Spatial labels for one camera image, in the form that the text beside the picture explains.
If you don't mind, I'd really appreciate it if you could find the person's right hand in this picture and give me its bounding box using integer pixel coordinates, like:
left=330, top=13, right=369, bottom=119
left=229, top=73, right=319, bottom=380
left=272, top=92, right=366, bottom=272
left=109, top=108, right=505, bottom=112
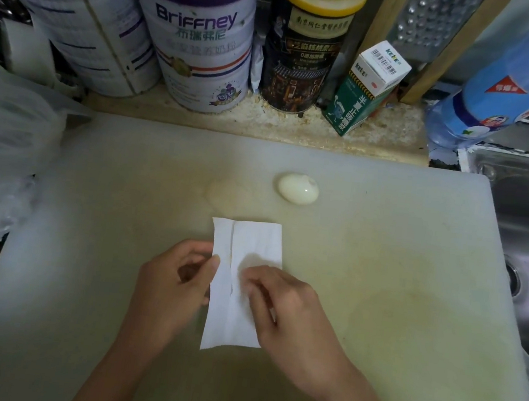
left=225, top=262, right=365, bottom=401

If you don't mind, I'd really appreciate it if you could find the person's left hand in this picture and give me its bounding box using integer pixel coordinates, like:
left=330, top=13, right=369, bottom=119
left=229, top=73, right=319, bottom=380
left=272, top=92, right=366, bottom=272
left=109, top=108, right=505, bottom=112
left=119, top=233, right=223, bottom=359

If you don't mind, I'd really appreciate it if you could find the white paper sheet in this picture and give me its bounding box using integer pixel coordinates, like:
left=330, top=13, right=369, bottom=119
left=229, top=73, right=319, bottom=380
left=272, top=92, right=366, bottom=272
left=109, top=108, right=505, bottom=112
left=198, top=216, right=288, bottom=358

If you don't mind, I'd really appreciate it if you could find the beige egg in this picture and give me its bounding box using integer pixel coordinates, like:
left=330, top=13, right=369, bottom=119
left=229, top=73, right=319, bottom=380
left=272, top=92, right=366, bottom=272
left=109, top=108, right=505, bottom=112
left=275, top=171, right=322, bottom=208

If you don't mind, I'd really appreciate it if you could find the person's left forearm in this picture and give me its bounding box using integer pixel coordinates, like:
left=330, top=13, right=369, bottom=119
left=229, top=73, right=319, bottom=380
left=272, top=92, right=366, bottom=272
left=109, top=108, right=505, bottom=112
left=69, top=327, right=166, bottom=401

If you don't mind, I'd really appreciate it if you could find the white plastic cutting board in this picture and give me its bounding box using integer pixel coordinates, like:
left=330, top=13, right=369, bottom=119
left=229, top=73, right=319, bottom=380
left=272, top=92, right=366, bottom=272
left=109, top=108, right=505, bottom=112
left=0, top=102, right=529, bottom=401

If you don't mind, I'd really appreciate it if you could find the crumpled translucent plastic bag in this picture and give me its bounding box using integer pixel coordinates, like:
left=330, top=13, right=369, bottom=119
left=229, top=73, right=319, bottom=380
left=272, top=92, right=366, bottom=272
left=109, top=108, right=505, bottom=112
left=0, top=59, right=98, bottom=282

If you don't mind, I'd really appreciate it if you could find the green white small carton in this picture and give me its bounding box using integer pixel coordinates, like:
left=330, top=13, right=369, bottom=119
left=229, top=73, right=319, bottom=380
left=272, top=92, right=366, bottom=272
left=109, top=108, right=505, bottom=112
left=319, top=34, right=416, bottom=143

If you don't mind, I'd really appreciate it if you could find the white tin purple band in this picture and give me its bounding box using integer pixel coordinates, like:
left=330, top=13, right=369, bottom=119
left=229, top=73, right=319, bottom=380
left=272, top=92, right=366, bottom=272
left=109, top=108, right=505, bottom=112
left=112, top=0, right=260, bottom=118

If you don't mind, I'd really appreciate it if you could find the white foil pouch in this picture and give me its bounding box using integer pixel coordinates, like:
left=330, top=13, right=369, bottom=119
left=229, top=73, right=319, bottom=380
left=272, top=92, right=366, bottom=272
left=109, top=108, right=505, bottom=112
left=247, top=41, right=267, bottom=94

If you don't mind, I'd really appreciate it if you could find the dark tin yellow lid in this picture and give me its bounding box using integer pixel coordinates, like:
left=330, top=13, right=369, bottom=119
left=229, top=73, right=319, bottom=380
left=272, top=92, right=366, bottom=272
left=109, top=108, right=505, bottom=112
left=257, top=0, right=370, bottom=120

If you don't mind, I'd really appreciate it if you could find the white purple tin gold lid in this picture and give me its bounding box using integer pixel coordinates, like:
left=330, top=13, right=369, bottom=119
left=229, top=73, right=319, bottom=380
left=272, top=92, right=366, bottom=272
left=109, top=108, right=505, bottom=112
left=0, top=0, right=169, bottom=103

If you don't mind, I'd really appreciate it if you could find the white tape roll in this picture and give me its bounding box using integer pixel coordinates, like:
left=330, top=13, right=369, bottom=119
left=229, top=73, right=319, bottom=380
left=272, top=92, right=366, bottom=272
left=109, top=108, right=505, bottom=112
left=0, top=17, right=62, bottom=87

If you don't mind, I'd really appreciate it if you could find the blue plastic bottle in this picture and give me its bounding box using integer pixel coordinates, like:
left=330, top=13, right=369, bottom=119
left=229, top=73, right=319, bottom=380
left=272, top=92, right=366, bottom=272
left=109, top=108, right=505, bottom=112
left=422, top=0, right=529, bottom=158

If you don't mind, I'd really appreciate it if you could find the metal grater wooden frame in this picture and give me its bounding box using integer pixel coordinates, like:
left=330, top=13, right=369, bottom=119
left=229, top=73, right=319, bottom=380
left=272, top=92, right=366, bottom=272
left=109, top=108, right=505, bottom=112
left=350, top=0, right=512, bottom=115

